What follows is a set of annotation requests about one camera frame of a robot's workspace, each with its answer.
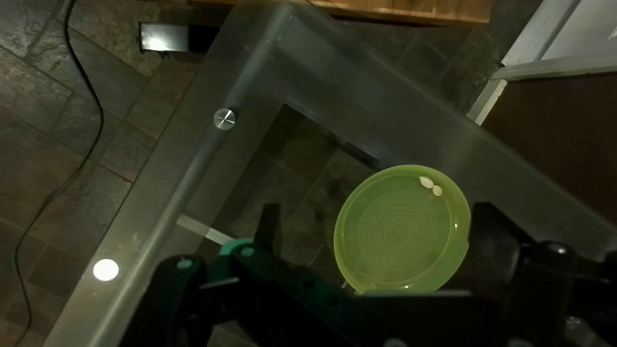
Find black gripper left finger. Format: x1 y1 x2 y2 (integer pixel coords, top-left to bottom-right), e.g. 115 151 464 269
254 203 281 255

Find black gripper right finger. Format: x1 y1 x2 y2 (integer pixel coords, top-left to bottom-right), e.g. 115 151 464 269
468 203 534 300

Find green plastic plate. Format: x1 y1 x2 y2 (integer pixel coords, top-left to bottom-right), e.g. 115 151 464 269
331 165 470 294

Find silver table bolt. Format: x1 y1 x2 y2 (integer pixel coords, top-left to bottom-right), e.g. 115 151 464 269
213 109 237 132

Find white door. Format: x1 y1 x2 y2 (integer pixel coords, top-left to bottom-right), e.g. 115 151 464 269
466 0 617 126

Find wooden furniture edge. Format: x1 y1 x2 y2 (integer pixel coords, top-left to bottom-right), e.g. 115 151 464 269
308 0 495 26

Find black floor cable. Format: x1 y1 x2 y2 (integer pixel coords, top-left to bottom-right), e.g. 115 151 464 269
13 0 106 347

